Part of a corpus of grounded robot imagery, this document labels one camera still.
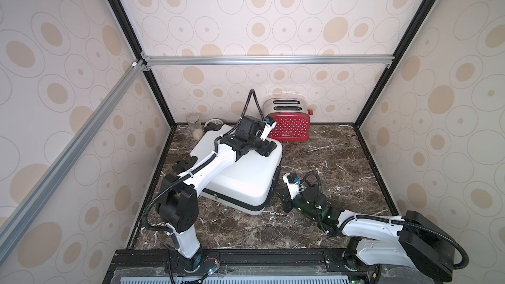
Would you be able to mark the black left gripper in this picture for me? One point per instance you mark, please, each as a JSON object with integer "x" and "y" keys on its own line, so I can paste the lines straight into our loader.
{"x": 268, "y": 148}

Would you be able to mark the white hard shell suitcase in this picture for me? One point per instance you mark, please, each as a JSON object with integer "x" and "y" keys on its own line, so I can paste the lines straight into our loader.
{"x": 246, "y": 185}

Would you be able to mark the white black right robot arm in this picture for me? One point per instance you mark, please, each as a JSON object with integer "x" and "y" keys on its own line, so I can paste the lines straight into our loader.
{"x": 411, "y": 240}

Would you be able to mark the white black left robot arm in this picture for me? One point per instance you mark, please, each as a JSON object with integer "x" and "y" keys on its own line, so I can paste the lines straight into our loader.
{"x": 175, "y": 209}

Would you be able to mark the red polka dot toaster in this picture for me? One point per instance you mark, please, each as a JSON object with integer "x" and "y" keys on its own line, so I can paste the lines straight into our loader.
{"x": 292, "y": 118}

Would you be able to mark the white perforated strainer bowl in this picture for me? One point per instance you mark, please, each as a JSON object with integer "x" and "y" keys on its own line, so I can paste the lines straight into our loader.
{"x": 215, "y": 121}

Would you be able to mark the clear glass jar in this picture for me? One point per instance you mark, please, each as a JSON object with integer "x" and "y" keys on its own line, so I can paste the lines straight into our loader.
{"x": 194, "y": 123}

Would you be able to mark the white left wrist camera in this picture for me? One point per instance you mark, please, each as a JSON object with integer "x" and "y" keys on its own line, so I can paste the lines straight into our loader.
{"x": 269, "y": 125}

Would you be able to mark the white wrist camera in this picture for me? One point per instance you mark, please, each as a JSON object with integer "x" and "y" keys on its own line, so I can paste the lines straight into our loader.
{"x": 294, "y": 185}
{"x": 269, "y": 125}

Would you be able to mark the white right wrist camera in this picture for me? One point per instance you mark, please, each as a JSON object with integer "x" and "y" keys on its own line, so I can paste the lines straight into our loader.
{"x": 294, "y": 185}

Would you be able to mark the aluminium rail back wall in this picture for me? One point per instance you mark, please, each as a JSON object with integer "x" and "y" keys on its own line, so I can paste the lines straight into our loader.
{"x": 269, "y": 60}

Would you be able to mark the aluminium rail wall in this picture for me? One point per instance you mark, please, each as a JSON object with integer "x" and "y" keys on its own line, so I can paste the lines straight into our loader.
{"x": 269, "y": 60}
{"x": 31, "y": 206}

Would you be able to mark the aluminium rail left wall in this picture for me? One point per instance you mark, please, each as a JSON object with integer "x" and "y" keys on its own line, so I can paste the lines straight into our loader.
{"x": 31, "y": 206}

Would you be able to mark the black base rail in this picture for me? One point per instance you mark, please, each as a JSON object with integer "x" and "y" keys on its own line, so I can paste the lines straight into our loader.
{"x": 253, "y": 266}

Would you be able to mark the black left corner post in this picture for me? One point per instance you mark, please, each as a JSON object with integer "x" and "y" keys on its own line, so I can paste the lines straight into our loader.
{"x": 133, "y": 42}

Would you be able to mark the black corner frame post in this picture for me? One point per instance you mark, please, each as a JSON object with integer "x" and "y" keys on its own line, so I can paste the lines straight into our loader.
{"x": 411, "y": 31}

